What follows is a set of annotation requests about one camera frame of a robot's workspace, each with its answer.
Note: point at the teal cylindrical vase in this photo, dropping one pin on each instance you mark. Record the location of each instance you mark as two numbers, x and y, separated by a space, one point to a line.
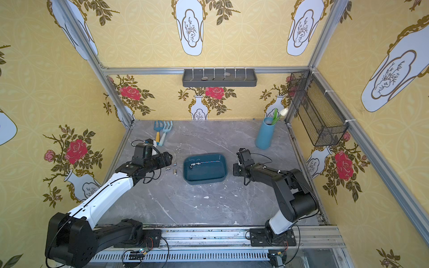
265 134

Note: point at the grey wall shelf tray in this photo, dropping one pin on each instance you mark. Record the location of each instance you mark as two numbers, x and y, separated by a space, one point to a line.
219 77

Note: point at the black wire mesh basket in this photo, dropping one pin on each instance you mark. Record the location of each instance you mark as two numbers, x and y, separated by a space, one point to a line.
321 117

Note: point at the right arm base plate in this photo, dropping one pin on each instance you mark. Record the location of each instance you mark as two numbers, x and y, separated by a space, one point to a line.
264 237

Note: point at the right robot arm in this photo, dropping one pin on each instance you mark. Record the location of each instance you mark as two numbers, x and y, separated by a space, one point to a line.
296 200

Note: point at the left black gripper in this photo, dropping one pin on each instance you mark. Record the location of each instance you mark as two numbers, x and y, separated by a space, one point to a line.
166 159

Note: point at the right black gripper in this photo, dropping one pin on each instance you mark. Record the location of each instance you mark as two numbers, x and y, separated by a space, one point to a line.
243 159

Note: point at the teal plastic storage box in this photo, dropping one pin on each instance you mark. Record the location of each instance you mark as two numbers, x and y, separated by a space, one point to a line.
205 168

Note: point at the blue garden rake yellow handle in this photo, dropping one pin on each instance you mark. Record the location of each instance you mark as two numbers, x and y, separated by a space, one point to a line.
158 126

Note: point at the light blue garden fork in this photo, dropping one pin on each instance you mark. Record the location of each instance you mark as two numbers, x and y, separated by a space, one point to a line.
167 127

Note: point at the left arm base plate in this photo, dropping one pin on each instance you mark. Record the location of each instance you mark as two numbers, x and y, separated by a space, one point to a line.
149 238

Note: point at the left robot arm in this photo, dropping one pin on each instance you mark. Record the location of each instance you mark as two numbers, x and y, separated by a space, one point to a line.
73 238

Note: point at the white tulip flower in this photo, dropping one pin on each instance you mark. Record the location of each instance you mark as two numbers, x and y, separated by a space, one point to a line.
278 115

